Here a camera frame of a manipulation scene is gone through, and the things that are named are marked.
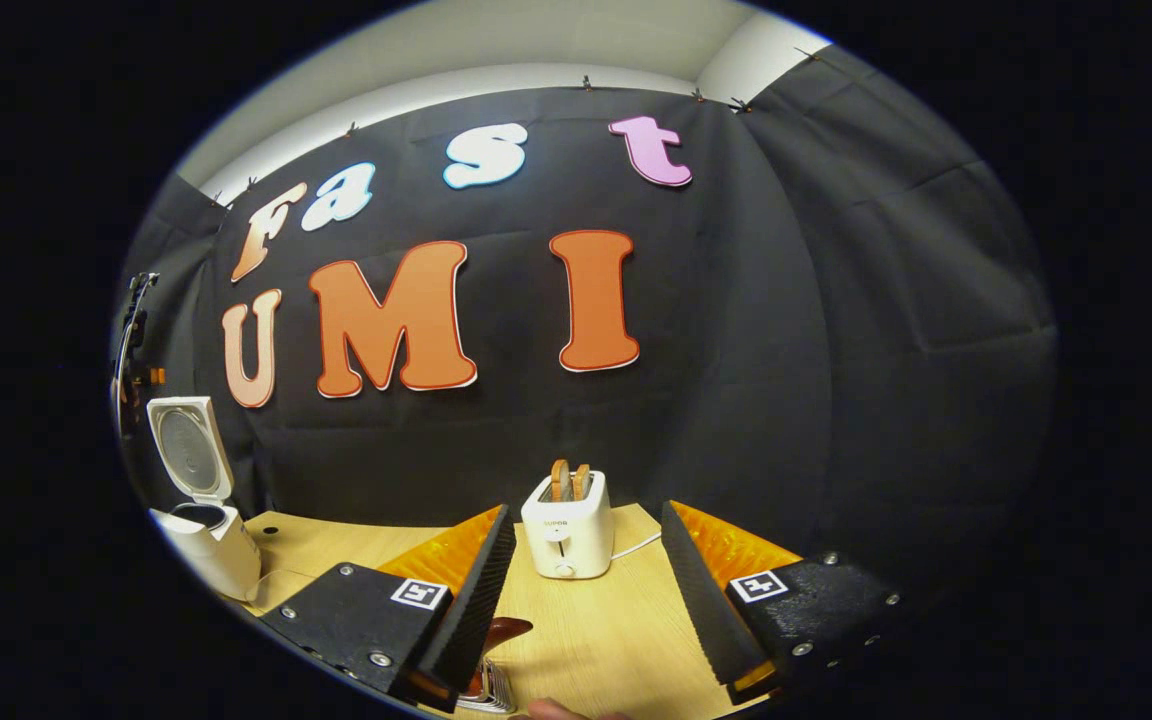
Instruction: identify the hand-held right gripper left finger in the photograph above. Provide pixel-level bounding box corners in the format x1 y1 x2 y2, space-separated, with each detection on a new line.
258 503 517 713

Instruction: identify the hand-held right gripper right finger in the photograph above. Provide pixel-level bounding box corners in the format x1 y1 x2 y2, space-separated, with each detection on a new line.
660 500 905 706

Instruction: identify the brown wooden spoon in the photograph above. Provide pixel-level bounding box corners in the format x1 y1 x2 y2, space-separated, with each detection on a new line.
466 617 535 701

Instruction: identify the metal wire chopstick holder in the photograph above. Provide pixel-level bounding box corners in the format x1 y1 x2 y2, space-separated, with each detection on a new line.
454 655 519 715

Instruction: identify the white rice cooker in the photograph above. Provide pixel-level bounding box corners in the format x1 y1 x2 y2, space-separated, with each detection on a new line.
146 396 263 603

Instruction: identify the white toaster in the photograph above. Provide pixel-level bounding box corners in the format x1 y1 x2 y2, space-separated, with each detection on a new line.
521 470 615 580

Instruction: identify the black backdrop cloth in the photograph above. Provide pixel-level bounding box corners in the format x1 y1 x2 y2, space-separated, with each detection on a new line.
116 45 1057 581

